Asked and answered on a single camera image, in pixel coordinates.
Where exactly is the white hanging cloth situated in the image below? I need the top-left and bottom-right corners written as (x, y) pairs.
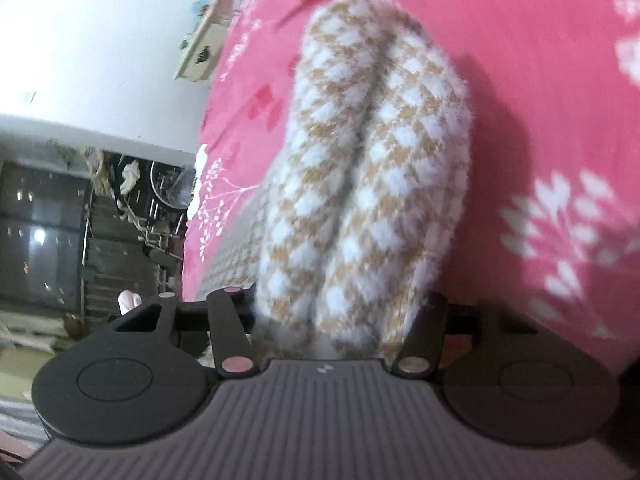
top-left (117, 160), bottom-right (143, 195)

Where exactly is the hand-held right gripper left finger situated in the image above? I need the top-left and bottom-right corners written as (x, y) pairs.
top-left (114, 285), bottom-right (262, 377)

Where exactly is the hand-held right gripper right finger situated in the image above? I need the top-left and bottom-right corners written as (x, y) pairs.
top-left (391, 291), bottom-right (543, 380)

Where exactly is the grey striped floor mat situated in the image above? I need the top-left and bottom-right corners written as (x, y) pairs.
top-left (0, 397), bottom-right (48, 451)

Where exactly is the cream nightstand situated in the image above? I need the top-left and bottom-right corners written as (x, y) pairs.
top-left (174, 0), bottom-right (246, 82)

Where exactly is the dark glass cabinet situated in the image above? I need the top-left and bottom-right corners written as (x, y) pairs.
top-left (0, 157), bottom-right (91, 306)

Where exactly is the bicycle wheel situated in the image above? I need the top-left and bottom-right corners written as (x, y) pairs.
top-left (149, 160), bottom-right (197, 210)

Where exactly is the beige white houndstooth coat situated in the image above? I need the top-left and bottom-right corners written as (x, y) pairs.
top-left (197, 0), bottom-right (473, 361)

